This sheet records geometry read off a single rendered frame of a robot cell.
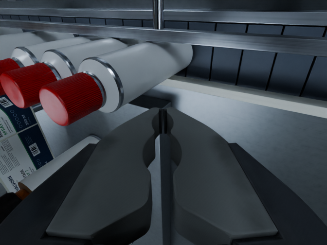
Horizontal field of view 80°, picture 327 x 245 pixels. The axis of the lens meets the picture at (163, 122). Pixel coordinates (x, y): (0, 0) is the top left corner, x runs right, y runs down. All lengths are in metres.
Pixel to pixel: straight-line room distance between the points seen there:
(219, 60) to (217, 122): 0.14
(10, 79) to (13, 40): 0.20
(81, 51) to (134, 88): 0.07
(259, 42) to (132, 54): 0.11
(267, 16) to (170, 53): 0.12
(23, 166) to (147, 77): 0.56
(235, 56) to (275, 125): 0.14
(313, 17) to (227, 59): 0.09
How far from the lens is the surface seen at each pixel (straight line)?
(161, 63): 0.22
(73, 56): 0.22
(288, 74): 0.29
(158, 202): 0.56
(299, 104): 0.26
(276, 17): 0.28
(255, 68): 0.29
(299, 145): 0.39
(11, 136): 0.66
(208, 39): 0.21
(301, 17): 0.28
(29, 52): 0.27
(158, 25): 0.23
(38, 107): 0.67
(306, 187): 0.44
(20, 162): 0.69
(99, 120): 0.51
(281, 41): 0.19
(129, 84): 0.18
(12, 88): 0.21
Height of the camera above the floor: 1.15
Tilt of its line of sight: 47 degrees down
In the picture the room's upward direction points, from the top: 133 degrees counter-clockwise
